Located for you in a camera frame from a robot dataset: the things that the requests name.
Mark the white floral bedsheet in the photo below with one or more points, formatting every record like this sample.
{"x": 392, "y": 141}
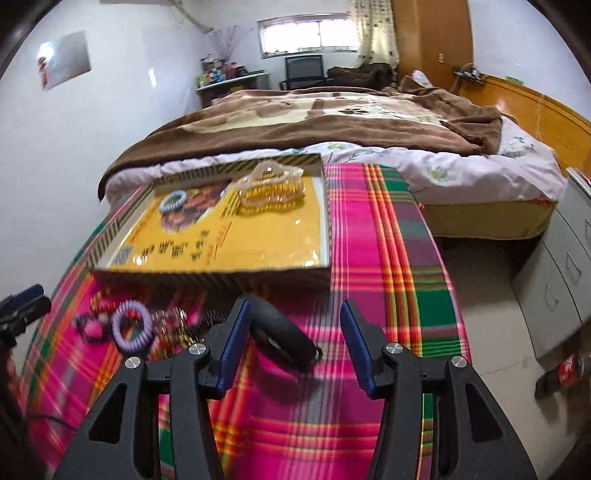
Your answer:
{"x": 461, "y": 175}

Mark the window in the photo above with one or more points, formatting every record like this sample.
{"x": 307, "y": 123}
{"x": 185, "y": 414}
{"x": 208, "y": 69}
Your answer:
{"x": 307, "y": 34}

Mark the striped cardboard tray yellow inside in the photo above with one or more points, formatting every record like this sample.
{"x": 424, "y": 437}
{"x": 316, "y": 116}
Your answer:
{"x": 277, "y": 240}

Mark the cola bottle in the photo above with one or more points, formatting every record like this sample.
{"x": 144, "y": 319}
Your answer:
{"x": 565, "y": 374}

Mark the wooden headboard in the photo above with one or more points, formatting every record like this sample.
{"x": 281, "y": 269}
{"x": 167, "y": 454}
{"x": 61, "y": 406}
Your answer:
{"x": 531, "y": 106}

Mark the floral curtain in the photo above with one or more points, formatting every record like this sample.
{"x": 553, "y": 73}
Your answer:
{"x": 376, "y": 32}

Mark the white desk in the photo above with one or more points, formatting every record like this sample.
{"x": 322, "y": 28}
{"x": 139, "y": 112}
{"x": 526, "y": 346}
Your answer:
{"x": 231, "y": 87}

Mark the white pillow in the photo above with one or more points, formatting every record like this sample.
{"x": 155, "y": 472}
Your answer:
{"x": 422, "y": 78}

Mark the dark brown cloth heap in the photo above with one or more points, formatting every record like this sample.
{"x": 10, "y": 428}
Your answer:
{"x": 360, "y": 74}

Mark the wooden wardrobe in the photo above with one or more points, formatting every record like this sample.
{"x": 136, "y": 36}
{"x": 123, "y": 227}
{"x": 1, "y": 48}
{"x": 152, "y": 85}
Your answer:
{"x": 429, "y": 32}

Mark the black smart band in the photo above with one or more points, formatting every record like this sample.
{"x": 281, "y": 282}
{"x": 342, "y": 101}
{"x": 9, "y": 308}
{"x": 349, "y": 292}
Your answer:
{"x": 295, "y": 339}

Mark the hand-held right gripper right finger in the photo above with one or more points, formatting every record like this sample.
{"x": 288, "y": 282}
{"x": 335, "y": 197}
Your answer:
{"x": 359, "y": 353}

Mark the gold rhinestone hair clip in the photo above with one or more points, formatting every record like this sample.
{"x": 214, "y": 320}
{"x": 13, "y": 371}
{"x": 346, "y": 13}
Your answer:
{"x": 168, "y": 321}

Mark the yellow bed base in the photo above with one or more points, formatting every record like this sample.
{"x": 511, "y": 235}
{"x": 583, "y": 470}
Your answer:
{"x": 485, "y": 219}

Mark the pink plaid tablecloth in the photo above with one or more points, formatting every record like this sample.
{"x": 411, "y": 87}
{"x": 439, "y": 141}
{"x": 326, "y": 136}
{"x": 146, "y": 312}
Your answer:
{"x": 286, "y": 415}

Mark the clear hair claw clip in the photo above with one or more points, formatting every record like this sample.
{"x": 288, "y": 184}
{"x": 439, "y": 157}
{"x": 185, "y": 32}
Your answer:
{"x": 272, "y": 194}

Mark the dried branches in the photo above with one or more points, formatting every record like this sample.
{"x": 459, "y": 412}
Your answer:
{"x": 228, "y": 41}

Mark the wall poster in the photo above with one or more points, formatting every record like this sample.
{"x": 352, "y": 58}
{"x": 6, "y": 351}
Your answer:
{"x": 64, "y": 60}

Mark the grey drawer cabinet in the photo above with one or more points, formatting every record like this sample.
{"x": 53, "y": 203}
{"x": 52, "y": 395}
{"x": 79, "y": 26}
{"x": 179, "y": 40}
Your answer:
{"x": 554, "y": 277}

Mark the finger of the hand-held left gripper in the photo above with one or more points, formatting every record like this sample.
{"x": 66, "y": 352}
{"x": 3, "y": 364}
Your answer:
{"x": 27, "y": 292}
{"x": 34, "y": 308}

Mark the row of bottles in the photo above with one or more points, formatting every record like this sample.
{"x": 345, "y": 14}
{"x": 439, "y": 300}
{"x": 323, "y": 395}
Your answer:
{"x": 221, "y": 71}

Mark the brown printed blanket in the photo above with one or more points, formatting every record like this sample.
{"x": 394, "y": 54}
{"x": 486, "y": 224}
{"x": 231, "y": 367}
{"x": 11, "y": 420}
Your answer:
{"x": 323, "y": 124}

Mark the black chair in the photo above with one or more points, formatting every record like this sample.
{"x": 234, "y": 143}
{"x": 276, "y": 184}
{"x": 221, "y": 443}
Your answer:
{"x": 302, "y": 69}

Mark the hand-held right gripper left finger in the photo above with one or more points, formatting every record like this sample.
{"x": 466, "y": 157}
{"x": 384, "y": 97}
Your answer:
{"x": 232, "y": 344}

